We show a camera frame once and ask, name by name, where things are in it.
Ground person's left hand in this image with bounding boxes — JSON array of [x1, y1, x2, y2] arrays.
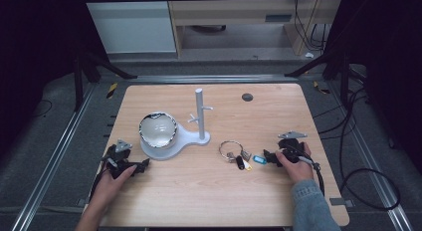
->
[[89, 164, 137, 210]]

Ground shiny silver metal bowl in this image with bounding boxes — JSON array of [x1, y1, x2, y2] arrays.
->
[[137, 112, 179, 150]]

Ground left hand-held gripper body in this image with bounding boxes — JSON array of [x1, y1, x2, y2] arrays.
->
[[100, 138, 141, 180]]

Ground black metal stand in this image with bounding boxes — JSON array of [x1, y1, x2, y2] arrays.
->
[[284, 48, 352, 108], [71, 45, 138, 113]]

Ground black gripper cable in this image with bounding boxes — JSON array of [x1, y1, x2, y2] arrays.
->
[[298, 154, 326, 197]]

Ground white key stand with pegs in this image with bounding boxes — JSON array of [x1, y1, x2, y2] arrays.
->
[[139, 88, 214, 162]]

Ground white cabinet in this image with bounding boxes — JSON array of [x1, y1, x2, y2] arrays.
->
[[86, 0, 177, 55]]

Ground aluminium floor rail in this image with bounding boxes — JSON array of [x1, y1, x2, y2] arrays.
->
[[127, 74, 300, 86], [9, 83, 99, 231], [326, 80, 416, 231]]

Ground yellow black tape strip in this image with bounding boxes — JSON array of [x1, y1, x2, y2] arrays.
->
[[313, 80, 332, 96], [105, 82, 118, 100]]

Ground black looped floor cable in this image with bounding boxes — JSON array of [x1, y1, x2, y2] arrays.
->
[[312, 86, 402, 212]]

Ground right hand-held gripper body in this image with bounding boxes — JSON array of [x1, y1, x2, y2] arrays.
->
[[277, 130, 309, 164]]

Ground grey table bracket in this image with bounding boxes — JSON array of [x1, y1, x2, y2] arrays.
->
[[328, 197, 355, 208]]

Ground key ring with coloured tags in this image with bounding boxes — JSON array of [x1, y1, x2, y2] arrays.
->
[[217, 139, 269, 172]]

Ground black hanging cables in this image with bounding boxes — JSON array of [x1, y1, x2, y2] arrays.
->
[[293, 0, 332, 53]]

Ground person's right hand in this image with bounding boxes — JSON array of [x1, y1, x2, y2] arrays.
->
[[275, 141, 315, 185]]

